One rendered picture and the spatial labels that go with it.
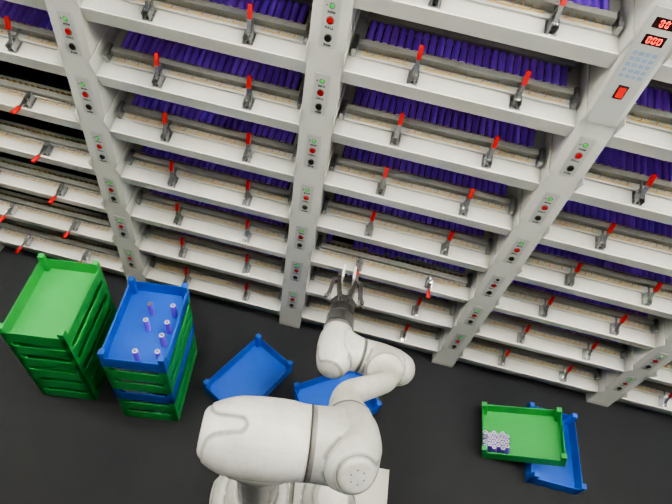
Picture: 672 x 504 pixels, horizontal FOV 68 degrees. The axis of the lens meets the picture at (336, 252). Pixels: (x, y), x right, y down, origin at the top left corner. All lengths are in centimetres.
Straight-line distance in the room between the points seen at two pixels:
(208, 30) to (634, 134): 112
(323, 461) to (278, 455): 8
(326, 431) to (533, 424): 146
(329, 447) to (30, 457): 143
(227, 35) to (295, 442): 101
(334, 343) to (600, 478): 136
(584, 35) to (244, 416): 108
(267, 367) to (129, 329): 62
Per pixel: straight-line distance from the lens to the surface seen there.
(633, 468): 250
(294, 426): 88
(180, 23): 146
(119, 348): 177
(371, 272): 185
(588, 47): 132
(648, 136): 151
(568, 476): 232
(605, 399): 251
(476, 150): 149
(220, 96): 153
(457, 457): 215
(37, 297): 196
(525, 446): 221
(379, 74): 134
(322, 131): 145
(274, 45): 139
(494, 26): 127
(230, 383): 210
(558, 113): 142
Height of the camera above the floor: 191
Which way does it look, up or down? 49 degrees down
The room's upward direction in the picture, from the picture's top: 13 degrees clockwise
